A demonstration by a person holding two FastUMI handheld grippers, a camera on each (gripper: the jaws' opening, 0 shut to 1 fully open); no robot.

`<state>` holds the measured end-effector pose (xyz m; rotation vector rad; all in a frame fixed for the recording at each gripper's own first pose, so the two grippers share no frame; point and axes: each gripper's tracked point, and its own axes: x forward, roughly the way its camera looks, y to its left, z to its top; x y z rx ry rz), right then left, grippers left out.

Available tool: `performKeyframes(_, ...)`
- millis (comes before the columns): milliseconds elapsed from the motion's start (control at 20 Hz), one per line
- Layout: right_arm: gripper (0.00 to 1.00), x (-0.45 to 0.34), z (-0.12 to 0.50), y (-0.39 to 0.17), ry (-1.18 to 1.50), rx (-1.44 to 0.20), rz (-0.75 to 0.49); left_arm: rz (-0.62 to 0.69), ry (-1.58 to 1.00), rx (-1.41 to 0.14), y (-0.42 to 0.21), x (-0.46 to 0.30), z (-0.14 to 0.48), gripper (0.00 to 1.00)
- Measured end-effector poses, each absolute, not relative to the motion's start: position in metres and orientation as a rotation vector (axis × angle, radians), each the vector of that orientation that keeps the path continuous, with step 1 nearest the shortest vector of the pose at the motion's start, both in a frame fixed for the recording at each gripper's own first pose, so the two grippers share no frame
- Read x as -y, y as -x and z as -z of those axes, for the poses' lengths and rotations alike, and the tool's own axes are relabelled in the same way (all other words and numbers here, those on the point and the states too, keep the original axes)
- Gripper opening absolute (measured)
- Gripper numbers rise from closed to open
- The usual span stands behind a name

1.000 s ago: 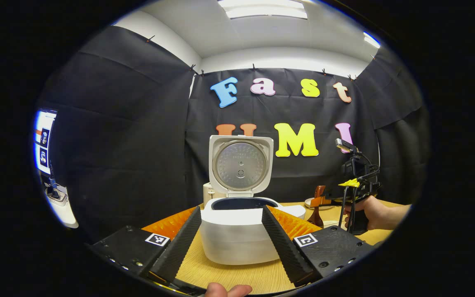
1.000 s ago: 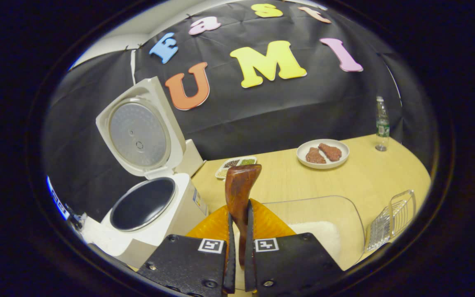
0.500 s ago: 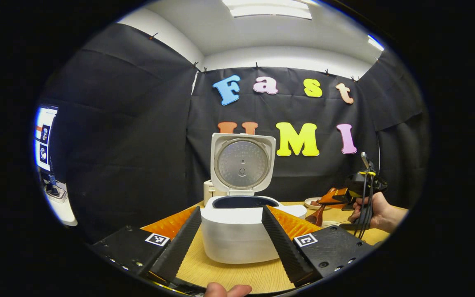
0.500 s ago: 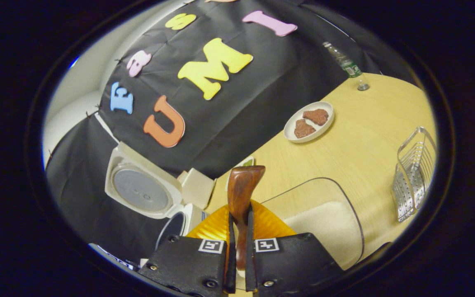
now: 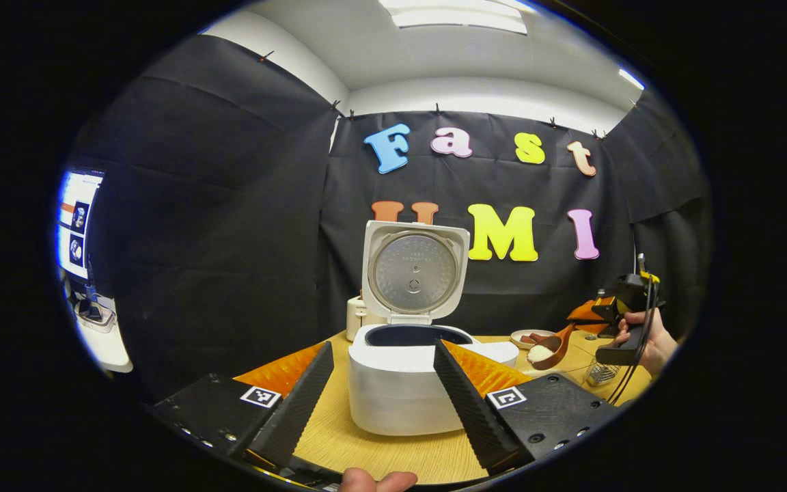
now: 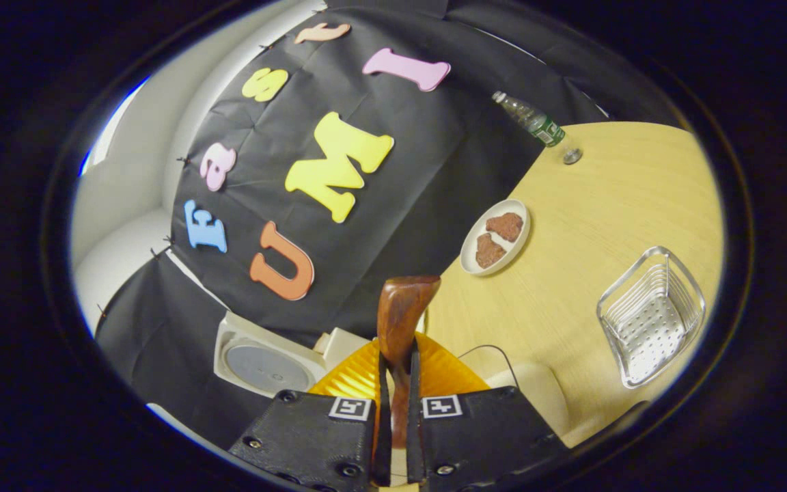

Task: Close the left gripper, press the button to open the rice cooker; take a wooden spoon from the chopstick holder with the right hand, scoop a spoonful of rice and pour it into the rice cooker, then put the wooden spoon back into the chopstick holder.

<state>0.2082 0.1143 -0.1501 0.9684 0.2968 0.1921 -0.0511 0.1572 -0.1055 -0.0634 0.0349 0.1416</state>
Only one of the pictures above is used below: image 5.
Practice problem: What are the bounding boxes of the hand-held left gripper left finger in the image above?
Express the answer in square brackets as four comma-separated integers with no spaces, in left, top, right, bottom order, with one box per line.
[148,342,335,472]

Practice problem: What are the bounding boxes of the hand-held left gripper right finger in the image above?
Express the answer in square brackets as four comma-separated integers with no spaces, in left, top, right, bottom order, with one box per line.
[433,340,623,476]

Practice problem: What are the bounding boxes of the brown wooden spoon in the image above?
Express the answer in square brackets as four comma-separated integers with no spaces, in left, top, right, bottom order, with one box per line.
[527,324,577,371]

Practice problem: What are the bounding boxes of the wire chopstick holder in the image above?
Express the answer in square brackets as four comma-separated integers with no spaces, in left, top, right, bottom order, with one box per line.
[585,362,621,387]

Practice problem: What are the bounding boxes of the white rice cooker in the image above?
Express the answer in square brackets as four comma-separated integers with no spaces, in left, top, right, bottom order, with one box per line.
[348,220,519,437]

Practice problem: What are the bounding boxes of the white round plate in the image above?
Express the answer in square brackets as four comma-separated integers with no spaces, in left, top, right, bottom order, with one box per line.
[511,329,557,349]

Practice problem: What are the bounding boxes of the white toaster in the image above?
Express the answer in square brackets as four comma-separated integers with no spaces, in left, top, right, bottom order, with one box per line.
[346,295,387,342]

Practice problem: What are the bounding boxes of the black backdrop cloth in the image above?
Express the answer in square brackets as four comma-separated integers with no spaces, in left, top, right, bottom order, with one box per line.
[69,34,712,404]

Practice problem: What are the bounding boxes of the white desk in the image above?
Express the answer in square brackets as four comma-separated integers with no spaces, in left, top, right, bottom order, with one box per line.
[66,273,133,373]

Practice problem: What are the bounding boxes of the computer monitor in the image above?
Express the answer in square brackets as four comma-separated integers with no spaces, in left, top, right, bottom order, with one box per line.
[57,169,105,281]

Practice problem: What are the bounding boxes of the long ceiling light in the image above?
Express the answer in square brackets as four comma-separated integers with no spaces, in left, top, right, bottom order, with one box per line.
[378,0,528,35]

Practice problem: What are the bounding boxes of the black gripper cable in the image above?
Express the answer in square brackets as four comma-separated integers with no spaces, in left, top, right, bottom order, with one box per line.
[605,273,661,404]

